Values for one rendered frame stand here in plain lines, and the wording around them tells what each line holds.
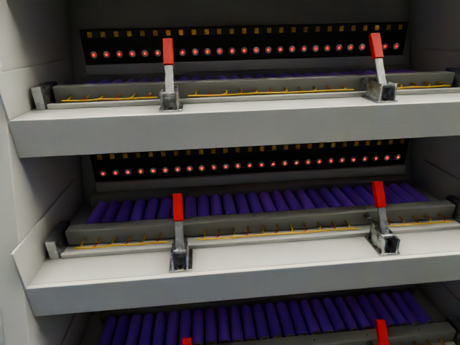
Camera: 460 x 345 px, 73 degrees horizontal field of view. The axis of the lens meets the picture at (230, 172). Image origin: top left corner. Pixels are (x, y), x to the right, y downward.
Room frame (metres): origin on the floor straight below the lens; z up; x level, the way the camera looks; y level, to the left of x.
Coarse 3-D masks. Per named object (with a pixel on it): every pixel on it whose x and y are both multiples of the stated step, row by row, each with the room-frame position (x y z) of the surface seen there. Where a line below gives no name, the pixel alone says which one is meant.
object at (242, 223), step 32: (96, 224) 0.43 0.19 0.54; (128, 224) 0.43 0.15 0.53; (160, 224) 0.43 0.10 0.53; (192, 224) 0.43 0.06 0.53; (224, 224) 0.43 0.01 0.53; (256, 224) 0.44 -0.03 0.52; (288, 224) 0.44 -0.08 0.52; (320, 224) 0.45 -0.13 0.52; (352, 224) 0.45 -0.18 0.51; (416, 224) 0.44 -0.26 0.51
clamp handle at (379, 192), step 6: (372, 186) 0.42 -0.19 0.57; (378, 186) 0.41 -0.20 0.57; (378, 192) 0.41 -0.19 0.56; (384, 192) 0.41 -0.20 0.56; (378, 198) 0.41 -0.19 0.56; (384, 198) 0.41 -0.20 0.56; (378, 204) 0.41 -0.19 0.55; (384, 204) 0.41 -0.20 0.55; (378, 210) 0.41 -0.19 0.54; (384, 210) 0.41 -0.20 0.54; (384, 216) 0.41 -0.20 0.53; (384, 222) 0.40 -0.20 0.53; (384, 228) 0.40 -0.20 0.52; (384, 234) 0.40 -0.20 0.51
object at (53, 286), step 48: (432, 192) 0.53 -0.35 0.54; (48, 240) 0.39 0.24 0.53; (144, 240) 0.43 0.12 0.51; (192, 240) 0.43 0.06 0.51; (336, 240) 0.42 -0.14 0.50; (432, 240) 0.42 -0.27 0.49; (48, 288) 0.36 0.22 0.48; (96, 288) 0.36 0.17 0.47; (144, 288) 0.37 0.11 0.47; (192, 288) 0.37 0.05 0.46; (240, 288) 0.38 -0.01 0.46; (288, 288) 0.39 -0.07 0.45; (336, 288) 0.40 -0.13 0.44
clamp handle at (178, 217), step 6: (174, 198) 0.39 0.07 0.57; (180, 198) 0.40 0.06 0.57; (174, 204) 0.39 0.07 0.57; (180, 204) 0.39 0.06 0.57; (174, 210) 0.39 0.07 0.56; (180, 210) 0.39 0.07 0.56; (174, 216) 0.39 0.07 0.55; (180, 216) 0.39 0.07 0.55; (180, 222) 0.39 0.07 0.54; (180, 228) 0.39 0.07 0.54; (180, 234) 0.39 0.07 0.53; (180, 240) 0.38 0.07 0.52; (180, 246) 0.38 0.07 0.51
